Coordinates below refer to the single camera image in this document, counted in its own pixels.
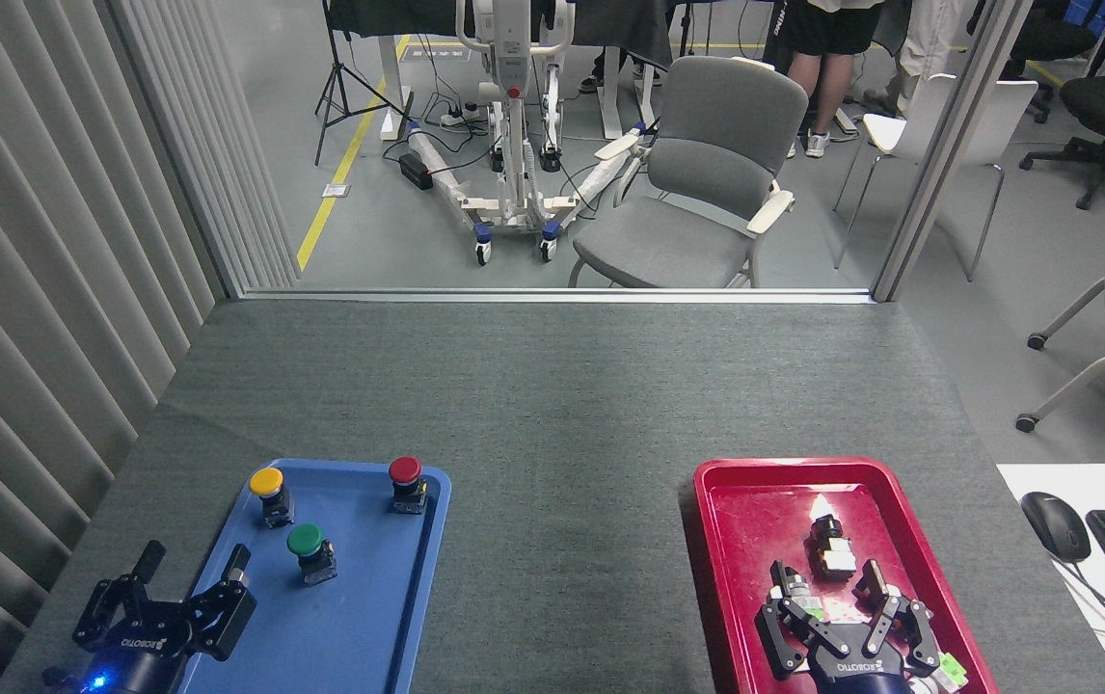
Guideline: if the black tripod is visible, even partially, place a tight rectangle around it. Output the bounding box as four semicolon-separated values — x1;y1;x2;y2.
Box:
314;0;409;167

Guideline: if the white chair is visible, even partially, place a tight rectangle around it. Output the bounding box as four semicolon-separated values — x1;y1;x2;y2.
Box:
832;73;1038;282

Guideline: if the yellow push button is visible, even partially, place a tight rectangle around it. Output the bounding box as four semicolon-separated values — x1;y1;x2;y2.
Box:
249;467;296;529

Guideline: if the grey armchair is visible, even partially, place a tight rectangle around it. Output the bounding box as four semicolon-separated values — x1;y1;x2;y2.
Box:
567;55;810;288

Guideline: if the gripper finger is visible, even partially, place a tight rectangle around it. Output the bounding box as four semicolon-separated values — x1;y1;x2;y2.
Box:
853;559;939;676
188;545;257;662
754;559;838;681
72;540;168;649

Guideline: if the person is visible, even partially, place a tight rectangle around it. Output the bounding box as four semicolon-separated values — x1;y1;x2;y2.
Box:
866;0;973;117
765;0;910;160

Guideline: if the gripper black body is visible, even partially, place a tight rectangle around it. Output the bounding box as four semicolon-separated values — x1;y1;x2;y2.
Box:
66;625;195;694
808;641;912;694

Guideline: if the white stand on wheels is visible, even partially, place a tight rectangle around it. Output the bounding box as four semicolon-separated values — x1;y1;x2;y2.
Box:
406;0;650;266

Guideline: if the green push button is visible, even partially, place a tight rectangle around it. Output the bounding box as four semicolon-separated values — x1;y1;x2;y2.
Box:
285;523;338;586

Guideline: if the silver post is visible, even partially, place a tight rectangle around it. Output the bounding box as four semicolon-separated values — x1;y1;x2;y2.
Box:
873;0;1036;303

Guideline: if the black computer mouse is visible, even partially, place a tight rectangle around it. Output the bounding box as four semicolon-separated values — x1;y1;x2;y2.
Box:
1021;492;1092;564

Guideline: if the white desk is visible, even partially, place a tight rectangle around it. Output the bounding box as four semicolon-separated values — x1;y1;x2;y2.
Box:
996;463;1105;694

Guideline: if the red plastic tray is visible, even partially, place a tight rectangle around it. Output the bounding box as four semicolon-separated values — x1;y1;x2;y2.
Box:
693;457;1002;694

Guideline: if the blue plastic tray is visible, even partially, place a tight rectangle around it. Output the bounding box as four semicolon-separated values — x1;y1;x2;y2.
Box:
176;458;452;694

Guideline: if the black knob switch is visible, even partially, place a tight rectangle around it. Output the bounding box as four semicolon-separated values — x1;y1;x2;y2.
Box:
806;515;858;581

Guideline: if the silver table edge rail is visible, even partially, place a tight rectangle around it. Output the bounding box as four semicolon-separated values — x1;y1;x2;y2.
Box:
229;287;876;306

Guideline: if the red push button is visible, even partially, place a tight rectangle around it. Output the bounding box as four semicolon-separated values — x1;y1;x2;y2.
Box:
388;456;429;515

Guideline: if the green white switch silver knob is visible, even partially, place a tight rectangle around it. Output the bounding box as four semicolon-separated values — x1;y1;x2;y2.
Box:
789;574;825;620

